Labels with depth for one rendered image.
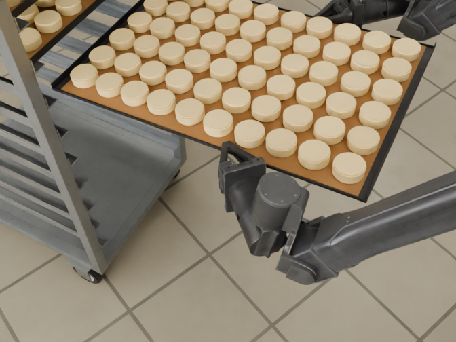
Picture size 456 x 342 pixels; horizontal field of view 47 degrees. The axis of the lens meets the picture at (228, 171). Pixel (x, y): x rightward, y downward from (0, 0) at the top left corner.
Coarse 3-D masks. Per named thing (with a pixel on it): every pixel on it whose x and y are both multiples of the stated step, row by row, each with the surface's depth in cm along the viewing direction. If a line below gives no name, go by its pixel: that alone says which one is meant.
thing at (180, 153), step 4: (176, 136) 165; (180, 136) 166; (180, 140) 167; (184, 140) 169; (180, 144) 168; (184, 144) 170; (180, 148) 169; (184, 148) 172; (176, 152) 172; (180, 152) 171; (184, 152) 173; (176, 156) 173; (180, 156) 172; (184, 156) 174; (184, 160) 176
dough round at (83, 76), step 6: (78, 66) 99; (84, 66) 99; (90, 66) 98; (72, 72) 98; (78, 72) 98; (84, 72) 98; (90, 72) 97; (96, 72) 98; (72, 78) 97; (78, 78) 96; (84, 78) 96; (90, 78) 97; (96, 78) 98; (78, 84) 97; (84, 84) 97; (90, 84) 97
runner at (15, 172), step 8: (0, 160) 140; (0, 168) 137; (8, 168) 135; (16, 168) 138; (16, 176) 136; (24, 176) 133; (32, 176) 137; (32, 184) 135; (40, 184) 132; (48, 184) 135; (48, 192) 133; (56, 192) 131; (88, 208) 131
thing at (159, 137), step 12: (60, 96) 180; (84, 108) 177; (96, 108) 175; (108, 120) 174; (120, 120) 173; (132, 120) 170; (132, 132) 170; (144, 132) 170; (156, 132) 168; (168, 144) 167
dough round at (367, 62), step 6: (354, 54) 97; (360, 54) 96; (366, 54) 96; (372, 54) 96; (354, 60) 95; (360, 60) 95; (366, 60) 95; (372, 60) 95; (378, 60) 95; (354, 66) 96; (360, 66) 95; (366, 66) 94; (372, 66) 94; (378, 66) 96; (366, 72) 95; (372, 72) 95
